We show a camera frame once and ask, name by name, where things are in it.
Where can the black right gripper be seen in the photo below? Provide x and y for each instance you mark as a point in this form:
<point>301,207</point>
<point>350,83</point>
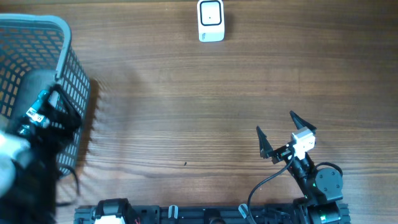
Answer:
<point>267,150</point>

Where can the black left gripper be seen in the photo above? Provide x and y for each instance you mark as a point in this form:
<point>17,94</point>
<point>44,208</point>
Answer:
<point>70,121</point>

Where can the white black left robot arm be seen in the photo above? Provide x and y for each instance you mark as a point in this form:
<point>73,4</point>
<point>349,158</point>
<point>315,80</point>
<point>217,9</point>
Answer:
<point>29,148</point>

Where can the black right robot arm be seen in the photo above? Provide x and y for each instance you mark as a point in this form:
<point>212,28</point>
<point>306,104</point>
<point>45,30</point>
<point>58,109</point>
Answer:
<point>321,184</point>

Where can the white barcode scanner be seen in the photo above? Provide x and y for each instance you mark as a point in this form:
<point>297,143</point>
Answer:
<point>210,15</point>

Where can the grey plastic mesh basket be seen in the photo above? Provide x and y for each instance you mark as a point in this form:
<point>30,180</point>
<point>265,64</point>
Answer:
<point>36,53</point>

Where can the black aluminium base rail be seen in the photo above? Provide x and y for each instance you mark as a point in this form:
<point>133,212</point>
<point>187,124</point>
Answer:
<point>121,211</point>

